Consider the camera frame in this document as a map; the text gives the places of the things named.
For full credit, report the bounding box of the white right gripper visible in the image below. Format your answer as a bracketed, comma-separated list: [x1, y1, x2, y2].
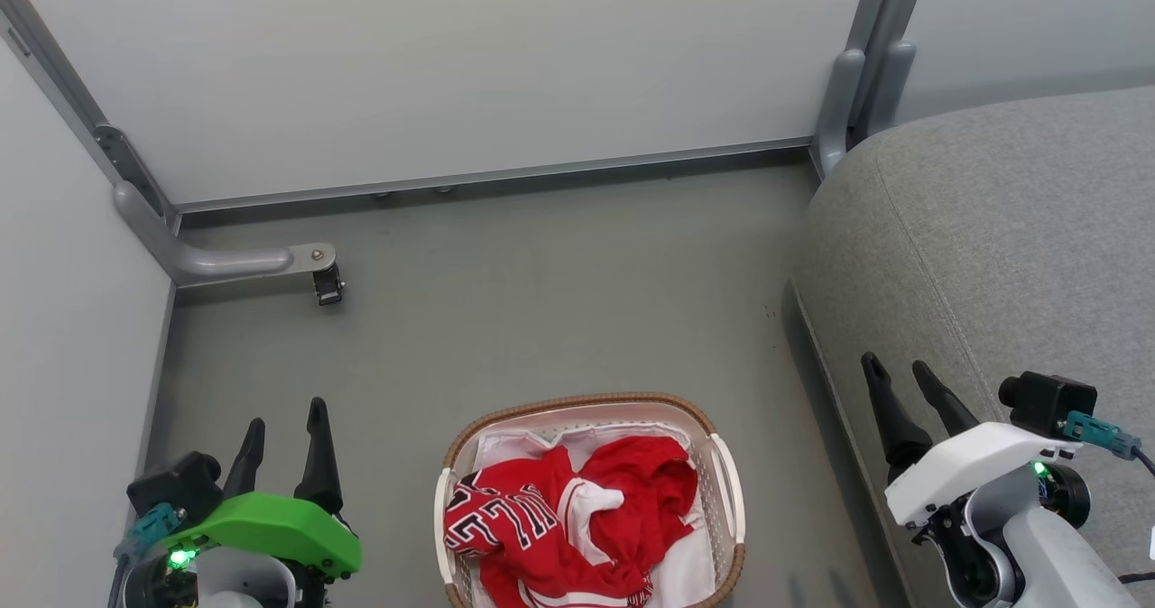
[861, 352, 1080, 529]

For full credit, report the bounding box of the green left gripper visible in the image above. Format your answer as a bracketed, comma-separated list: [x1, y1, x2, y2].
[162, 398, 363, 578]

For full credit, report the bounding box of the red basketball jersey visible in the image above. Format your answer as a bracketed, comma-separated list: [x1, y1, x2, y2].
[443, 435, 701, 608]

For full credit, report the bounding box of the grey fabric sofa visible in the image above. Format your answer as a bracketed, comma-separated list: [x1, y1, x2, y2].
[791, 85, 1155, 608]

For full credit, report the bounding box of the black caster wheel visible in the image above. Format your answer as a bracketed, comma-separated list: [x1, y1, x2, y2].
[312, 263, 346, 307]

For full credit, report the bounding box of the grey partition support foot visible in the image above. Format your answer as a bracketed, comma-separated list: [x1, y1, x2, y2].
[112, 180, 337, 288]

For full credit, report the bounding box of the white laundry basket brown rim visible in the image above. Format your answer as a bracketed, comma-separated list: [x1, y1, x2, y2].
[434, 392, 747, 608]

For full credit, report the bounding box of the white basket liner cloth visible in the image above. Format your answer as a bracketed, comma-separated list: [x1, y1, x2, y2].
[467, 422, 719, 608]

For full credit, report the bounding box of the teal left camera cable plug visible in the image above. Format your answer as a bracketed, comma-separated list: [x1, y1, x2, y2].
[114, 502, 187, 561]

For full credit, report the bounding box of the teal camera cable plug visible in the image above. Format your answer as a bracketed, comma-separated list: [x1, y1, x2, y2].
[114, 502, 187, 561]
[1062, 410, 1143, 461]

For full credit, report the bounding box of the teal right camera cable plug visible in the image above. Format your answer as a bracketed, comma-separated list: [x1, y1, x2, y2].
[1062, 410, 1143, 461]

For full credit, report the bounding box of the grey partition post with bracket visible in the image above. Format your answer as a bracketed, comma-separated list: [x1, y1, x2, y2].
[0, 0, 181, 230]

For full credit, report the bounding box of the grey partition corner post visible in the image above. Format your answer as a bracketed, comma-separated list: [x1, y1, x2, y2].
[808, 0, 936, 178]

